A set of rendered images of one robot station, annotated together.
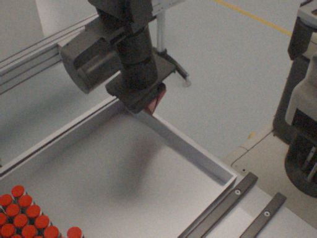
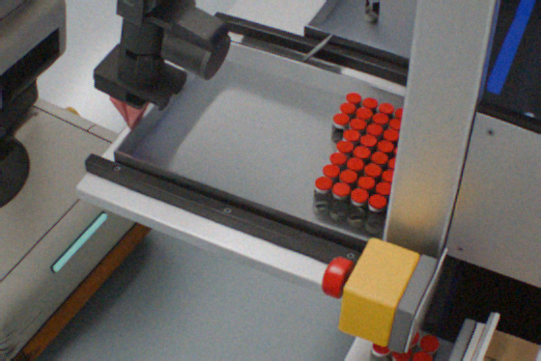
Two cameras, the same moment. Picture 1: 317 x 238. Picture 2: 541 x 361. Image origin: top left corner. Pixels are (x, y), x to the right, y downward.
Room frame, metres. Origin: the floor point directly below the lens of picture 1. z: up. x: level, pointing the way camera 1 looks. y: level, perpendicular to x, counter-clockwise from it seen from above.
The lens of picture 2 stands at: (0.56, 0.88, 1.70)
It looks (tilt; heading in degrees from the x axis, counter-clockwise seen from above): 46 degrees down; 250
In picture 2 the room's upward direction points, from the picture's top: 1 degrees clockwise
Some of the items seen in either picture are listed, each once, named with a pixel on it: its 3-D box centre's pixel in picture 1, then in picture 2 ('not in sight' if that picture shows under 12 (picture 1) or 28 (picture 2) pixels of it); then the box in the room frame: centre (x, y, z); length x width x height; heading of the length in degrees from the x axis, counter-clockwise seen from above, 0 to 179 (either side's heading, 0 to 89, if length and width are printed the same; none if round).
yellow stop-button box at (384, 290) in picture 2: not in sight; (385, 294); (0.27, 0.43, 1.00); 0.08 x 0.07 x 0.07; 135
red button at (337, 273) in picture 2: not in sight; (343, 279); (0.30, 0.39, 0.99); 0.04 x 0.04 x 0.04; 45
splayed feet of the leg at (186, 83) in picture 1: (160, 59); not in sight; (1.71, -0.01, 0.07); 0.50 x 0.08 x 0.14; 45
